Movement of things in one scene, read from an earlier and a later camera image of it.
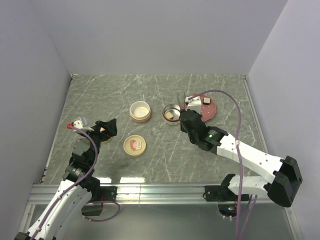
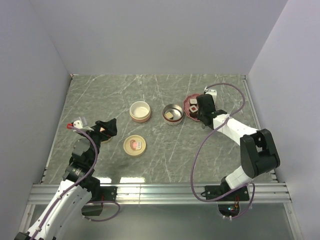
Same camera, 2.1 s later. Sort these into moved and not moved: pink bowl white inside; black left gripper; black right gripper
Moved: black right gripper
Not moved: black left gripper; pink bowl white inside
